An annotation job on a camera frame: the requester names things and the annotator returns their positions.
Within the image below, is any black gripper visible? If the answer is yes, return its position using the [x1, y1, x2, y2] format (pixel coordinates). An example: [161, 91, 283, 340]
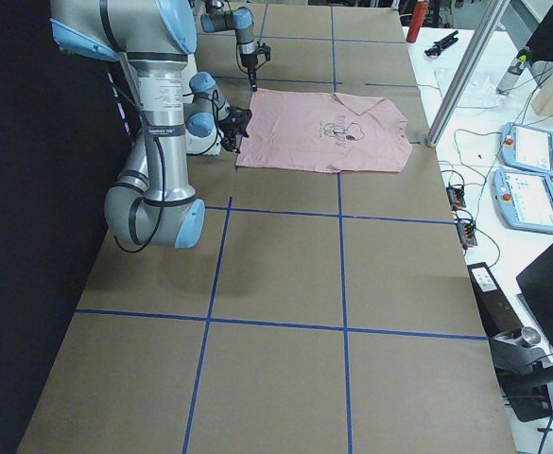
[218, 107, 252, 154]
[239, 51, 259, 92]

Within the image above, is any pink Snoopy t-shirt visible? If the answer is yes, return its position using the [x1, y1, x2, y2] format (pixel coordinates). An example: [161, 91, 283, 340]
[236, 89, 412, 173]

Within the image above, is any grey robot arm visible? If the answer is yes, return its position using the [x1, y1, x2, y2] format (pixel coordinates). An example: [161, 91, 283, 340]
[50, 1, 252, 253]
[200, 1, 260, 92]

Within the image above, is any red cylinder bottle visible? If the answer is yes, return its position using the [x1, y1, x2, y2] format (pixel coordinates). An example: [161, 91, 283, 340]
[406, 0, 429, 44]

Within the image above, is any black folded tripod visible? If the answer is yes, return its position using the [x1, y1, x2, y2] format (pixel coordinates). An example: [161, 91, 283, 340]
[424, 30, 458, 58]

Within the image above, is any orange connector board far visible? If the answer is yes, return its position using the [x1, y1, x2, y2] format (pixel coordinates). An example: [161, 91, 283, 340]
[445, 183, 466, 211]

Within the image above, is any orange connector board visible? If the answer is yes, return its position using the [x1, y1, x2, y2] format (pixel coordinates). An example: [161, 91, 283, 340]
[454, 209, 477, 253]
[445, 183, 466, 211]

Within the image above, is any clear plastic bag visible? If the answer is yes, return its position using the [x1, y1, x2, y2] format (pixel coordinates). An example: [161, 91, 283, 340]
[434, 67, 507, 110]

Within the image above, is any orange connector board near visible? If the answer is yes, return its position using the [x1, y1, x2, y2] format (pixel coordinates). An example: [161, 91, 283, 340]
[454, 209, 477, 253]

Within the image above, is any upper blue teach pendant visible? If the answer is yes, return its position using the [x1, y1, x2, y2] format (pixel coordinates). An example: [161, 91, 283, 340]
[501, 122, 553, 178]

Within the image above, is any blue teach pendant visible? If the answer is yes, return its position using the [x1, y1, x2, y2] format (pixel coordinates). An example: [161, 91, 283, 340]
[501, 122, 553, 178]
[493, 168, 553, 235]

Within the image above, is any lower blue teach pendant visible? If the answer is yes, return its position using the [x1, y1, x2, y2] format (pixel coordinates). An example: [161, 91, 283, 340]
[493, 168, 553, 235]

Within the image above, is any black power box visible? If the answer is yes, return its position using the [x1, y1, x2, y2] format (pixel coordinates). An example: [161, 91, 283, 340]
[467, 262, 523, 338]

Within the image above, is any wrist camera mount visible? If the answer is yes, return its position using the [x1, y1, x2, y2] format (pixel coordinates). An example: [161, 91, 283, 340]
[255, 43, 271, 62]

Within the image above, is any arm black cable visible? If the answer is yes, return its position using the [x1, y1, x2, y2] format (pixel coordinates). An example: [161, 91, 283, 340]
[110, 70, 239, 254]

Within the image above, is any black desk cable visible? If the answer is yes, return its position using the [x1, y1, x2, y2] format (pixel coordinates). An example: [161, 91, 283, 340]
[439, 127, 509, 266]

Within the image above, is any aluminium frame post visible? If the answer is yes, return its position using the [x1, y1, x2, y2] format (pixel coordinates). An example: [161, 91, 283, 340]
[425, 0, 510, 148]

